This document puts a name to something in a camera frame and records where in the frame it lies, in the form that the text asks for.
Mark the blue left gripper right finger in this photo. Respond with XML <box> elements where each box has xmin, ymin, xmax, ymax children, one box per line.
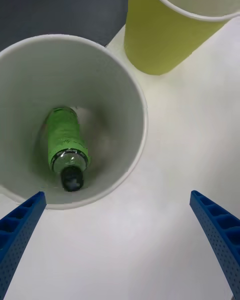
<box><xmin>189</xmin><ymin>189</ymin><xmax>240</xmax><ymax>300</ymax></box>

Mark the yellow-green plastic waste bin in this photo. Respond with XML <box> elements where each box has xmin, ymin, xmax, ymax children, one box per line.
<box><xmin>123</xmin><ymin>0</ymin><xmax>240</xmax><ymax>76</ymax></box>

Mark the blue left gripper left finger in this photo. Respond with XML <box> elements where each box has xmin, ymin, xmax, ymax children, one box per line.
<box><xmin>0</xmin><ymin>190</ymin><xmax>47</xmax><ymax>300</ymax></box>

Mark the green plastic bottle black cap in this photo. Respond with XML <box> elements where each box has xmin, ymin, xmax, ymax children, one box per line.
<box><xmin>46</xmin><ymin>106</ymin><xmax>92</xmax><ymax>193</ymax></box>

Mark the grey plastic waste bin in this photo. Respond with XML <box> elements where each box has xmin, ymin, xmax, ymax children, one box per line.
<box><xmin>0</xmin><ymin>34</ymin><xmax>149</xmax><ymax>211</ymax></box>

